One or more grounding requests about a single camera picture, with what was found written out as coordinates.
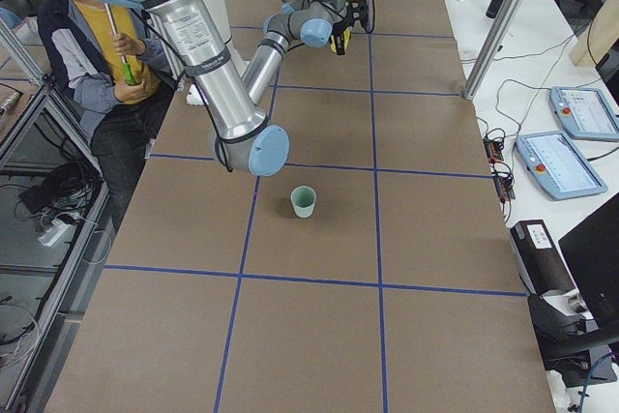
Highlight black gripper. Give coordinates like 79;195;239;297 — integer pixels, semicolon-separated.
342;0;370;29

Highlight yellow cup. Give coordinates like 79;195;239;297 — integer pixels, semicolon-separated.
330;28;351;56

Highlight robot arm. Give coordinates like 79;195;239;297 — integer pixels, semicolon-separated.
242;0;375;104
102;0;289;176

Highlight light green cup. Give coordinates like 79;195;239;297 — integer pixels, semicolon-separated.
290;186;316;219

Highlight near teach pendant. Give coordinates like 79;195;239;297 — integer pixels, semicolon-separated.
516;131;607;200

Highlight teach pendant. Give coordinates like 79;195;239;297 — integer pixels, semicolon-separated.
516;131;607;200
549;87;618;142

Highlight seated person yellow shirt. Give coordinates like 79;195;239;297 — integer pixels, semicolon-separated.
38;0;174;228

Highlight far teach pendant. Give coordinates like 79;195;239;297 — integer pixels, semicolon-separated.
549;87;618;142

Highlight brown cardboard box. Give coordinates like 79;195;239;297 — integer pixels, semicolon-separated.
510;220;576;296

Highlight black monitor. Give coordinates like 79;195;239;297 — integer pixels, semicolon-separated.
559;194;618;325

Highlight white power strip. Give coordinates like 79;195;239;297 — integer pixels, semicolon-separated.
38;219;69;247

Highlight aluminium frame post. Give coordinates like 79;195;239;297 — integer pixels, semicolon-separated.
461;0;523;101

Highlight green handled stick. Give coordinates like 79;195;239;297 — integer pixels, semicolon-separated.
103;1;139;88

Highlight wooden post with black board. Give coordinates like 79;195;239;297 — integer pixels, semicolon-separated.
570;0;618;68

